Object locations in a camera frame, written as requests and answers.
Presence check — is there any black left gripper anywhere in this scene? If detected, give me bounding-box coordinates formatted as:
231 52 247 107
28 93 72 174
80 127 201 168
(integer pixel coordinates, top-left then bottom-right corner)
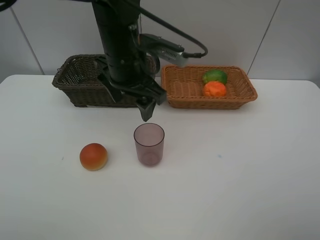
96 23 167 122

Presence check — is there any orange mandarin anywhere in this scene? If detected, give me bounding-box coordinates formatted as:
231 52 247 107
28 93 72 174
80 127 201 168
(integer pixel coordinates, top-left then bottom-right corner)
203 81 227 97

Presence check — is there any green lime fruit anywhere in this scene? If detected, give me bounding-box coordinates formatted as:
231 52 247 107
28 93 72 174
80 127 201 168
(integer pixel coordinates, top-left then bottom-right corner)
202 69 228 85

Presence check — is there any round bread bun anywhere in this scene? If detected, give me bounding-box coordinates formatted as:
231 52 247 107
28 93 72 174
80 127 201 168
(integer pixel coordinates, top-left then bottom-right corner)
79 143 108 171

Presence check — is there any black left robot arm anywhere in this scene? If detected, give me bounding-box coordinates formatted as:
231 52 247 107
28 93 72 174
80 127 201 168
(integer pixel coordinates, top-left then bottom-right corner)
91 0 167 122

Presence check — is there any purple translucent cup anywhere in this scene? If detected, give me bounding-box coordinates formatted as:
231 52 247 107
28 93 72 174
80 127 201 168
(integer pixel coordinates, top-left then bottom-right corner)
133 123 165 167

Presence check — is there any light orange wicker basket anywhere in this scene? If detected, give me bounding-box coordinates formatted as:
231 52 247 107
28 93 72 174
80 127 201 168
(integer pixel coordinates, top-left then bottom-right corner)
160 64 258 110

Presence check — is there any dark brown wicker basket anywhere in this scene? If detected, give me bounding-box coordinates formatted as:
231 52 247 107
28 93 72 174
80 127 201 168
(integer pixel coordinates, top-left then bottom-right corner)
52 54 136 108

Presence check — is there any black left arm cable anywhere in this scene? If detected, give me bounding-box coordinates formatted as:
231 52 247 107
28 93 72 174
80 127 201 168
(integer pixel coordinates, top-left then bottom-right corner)
134 3 210 59

